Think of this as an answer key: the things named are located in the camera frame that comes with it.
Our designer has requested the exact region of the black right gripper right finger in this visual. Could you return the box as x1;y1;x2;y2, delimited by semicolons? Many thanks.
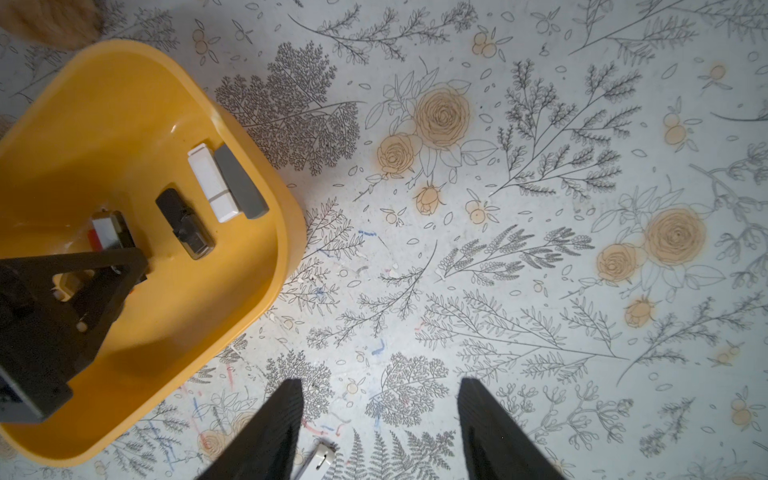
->
457;378;563;480

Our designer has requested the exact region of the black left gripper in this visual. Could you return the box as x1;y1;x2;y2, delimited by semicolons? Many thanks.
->
1;247;148;424

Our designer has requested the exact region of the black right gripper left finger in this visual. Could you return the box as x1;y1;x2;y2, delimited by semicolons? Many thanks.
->
198;378;304;480

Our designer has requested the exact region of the dark black usb flash drive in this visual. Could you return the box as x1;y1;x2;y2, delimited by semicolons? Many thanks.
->
155;188;215;260

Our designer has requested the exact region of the grey usb flash drive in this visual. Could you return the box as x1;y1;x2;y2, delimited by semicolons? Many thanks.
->
213;144;269;220

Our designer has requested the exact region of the yellow plastic storage box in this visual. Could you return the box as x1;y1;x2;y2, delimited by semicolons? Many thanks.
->
1;40;306;467

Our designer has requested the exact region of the brown teddy bear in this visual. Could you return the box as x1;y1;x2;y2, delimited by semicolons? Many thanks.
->
1;0;103;51

